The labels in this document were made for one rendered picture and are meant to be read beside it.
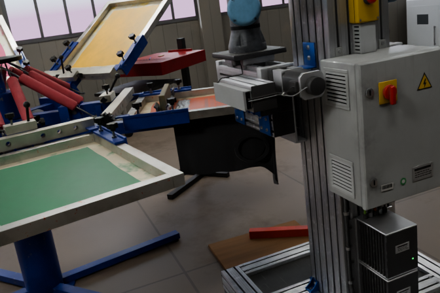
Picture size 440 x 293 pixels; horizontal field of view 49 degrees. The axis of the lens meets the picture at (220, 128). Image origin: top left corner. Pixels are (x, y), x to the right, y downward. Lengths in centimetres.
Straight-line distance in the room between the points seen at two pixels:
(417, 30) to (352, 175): 688
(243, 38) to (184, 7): 494
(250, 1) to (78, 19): 489
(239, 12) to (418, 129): 71
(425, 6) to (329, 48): 663
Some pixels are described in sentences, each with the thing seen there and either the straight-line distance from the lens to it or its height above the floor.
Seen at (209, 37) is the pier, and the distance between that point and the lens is 679.
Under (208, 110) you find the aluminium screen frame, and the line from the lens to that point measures 220.
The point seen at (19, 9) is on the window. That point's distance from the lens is 643.
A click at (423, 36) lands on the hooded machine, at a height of 52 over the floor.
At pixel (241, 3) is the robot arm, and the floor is 144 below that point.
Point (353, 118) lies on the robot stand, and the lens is 154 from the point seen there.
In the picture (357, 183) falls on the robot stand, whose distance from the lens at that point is 161.
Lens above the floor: 146
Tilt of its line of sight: 15 degrees down
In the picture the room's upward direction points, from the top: 7 degrees counter-clockwise
